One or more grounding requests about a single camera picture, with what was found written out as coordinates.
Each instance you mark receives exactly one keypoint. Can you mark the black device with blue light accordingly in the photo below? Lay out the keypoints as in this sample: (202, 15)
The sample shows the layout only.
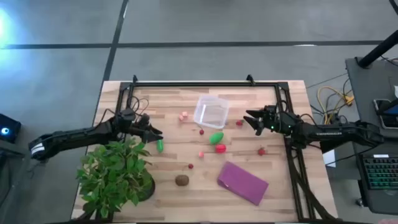
(9, 126)

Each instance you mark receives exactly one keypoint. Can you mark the clear plastic tupperware container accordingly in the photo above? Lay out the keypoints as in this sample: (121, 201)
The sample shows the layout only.
(211, 112)

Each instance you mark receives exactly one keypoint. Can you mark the green toy cucumber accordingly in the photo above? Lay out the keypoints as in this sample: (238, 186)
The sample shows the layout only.
(160, 145)

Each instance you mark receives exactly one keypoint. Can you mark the brown toy kiwi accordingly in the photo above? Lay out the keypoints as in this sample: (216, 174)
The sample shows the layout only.
(182, 180)

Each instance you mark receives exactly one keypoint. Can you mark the red toy strawberry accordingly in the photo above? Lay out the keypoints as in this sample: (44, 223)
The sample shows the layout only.
(239, 122)
(261, 151)

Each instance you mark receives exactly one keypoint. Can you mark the black plant pot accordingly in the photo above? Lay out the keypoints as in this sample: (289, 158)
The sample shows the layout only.
(150, 189)

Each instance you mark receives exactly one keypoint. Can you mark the white paper sheet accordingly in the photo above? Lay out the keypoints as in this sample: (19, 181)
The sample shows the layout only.
(329, 158)

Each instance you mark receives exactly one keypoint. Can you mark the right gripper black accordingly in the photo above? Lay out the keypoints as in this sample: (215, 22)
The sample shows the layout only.
(272, 123)

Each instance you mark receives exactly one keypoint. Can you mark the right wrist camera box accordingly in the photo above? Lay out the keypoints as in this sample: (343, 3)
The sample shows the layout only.
(270, 110)

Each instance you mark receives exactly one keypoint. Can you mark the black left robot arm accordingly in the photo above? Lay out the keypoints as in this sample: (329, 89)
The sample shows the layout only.
(77, 135)

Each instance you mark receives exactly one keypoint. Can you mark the green toy mango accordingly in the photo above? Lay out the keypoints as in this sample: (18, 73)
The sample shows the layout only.
(216, 137)

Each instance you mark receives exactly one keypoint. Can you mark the red toy tomato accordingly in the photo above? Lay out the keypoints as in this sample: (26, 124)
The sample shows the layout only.
(220, 148)

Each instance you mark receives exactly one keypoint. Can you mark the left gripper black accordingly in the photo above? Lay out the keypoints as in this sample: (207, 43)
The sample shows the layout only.
(141, 126)

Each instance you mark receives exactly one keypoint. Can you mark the red toy cherry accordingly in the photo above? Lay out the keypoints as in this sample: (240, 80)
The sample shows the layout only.
(201, 132)
(190, 166)

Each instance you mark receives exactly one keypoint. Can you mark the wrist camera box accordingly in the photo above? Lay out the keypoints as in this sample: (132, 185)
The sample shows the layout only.
(270, 110)
(128, 115)

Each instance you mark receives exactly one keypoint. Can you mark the black pole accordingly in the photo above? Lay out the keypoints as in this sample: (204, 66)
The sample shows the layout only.
(377, 49)

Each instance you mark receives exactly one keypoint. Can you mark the pink toy fruit piece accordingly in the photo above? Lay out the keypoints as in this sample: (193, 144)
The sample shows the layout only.
(201, 154)

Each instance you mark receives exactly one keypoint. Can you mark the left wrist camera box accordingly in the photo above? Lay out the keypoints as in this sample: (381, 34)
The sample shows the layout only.
(128, 115)

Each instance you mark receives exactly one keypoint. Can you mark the grey metal stand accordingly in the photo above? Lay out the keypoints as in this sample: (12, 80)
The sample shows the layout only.
(12, 147)

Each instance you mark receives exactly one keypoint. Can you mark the black metal table frame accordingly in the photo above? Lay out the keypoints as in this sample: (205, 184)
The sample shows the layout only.
(202, 84)

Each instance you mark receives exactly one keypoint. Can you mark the grey side desk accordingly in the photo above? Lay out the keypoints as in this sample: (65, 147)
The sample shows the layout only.
(367, 87)

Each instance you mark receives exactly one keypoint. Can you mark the green leafy plant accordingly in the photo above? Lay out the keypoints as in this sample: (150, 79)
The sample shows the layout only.
(112, 174)

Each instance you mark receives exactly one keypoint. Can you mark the purple folded cloth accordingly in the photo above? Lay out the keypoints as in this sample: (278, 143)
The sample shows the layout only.
(242, 183)

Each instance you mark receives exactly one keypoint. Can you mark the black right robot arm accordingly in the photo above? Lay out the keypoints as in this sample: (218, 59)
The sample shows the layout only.
(329, 133)

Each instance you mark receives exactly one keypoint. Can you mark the backlit computer keyboard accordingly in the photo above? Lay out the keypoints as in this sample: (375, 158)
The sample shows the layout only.
(381, 171)

